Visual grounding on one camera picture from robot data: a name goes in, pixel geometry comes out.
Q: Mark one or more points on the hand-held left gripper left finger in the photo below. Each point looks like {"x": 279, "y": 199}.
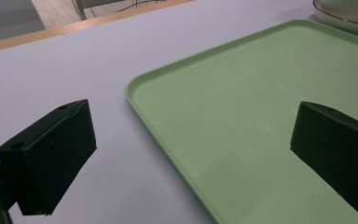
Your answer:
{"x": 52, "y": 155}

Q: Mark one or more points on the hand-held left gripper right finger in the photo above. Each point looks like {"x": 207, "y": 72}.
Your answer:
{"x": 338, "y": 149}

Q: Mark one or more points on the white plate with gold rim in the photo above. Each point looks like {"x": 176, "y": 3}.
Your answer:
{"x": 345, "y": 21}

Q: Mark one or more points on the metal stand leg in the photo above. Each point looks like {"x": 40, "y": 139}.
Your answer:
{"x": 80, "y": 9}

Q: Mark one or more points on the green plastic tray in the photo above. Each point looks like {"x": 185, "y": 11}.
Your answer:
{"x": 245, "y": 124}

